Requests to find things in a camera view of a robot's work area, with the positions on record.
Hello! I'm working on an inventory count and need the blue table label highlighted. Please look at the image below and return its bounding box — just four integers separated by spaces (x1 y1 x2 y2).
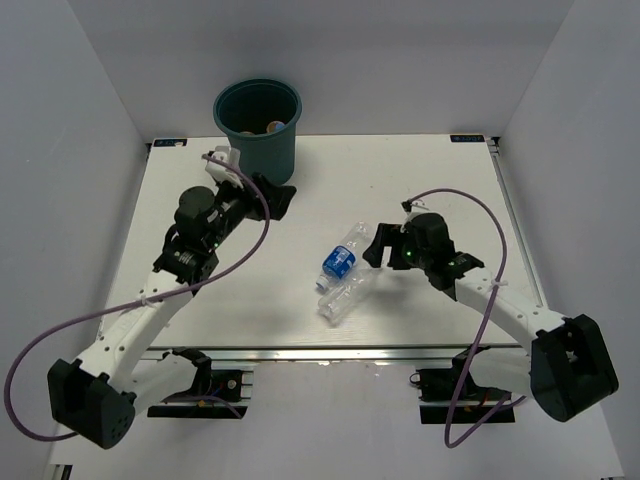
152 138 187 148
449 134 485 143

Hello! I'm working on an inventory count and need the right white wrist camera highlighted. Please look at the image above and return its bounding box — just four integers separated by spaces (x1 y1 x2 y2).
401 199 431 223

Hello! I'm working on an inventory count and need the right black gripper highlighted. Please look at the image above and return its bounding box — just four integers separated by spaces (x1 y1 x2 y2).
361 224 430 272

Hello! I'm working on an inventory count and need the right blue table label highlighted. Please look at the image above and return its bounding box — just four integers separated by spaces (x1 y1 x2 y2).
449 134 485 143

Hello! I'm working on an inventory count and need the dark green plastic bin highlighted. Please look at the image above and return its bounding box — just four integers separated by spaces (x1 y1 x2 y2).
213 78 302 185

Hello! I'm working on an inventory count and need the clear plastic bottle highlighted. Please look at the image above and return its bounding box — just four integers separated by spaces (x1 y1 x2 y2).
317 266 382 326

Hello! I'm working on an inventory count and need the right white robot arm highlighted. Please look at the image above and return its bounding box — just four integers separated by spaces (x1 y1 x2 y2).
363 213 619 422

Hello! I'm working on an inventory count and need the purple cable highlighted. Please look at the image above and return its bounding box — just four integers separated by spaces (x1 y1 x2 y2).
407 187 529 449
3 153 274 442

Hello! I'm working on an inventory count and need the left blue table label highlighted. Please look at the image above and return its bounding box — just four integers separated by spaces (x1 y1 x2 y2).
152 138 187 148

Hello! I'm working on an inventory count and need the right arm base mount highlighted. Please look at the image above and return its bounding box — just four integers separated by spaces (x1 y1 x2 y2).
408 347 506 426

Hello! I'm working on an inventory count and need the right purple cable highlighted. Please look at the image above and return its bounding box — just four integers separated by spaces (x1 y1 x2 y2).
407 187 529 449

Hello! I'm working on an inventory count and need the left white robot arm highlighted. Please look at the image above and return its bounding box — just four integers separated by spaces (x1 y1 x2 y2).
47 174 296 449

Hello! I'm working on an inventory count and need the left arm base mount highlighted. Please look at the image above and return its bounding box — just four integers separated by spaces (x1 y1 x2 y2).
147 348 253 420

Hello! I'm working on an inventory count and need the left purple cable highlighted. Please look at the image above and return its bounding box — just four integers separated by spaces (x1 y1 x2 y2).
3 153 274 442

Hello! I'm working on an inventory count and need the blue label crushed bottle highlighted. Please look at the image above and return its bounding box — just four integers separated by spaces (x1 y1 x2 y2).
316 222 374 292

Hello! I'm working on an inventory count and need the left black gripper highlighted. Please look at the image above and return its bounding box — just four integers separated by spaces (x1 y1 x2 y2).
205 172 295 250

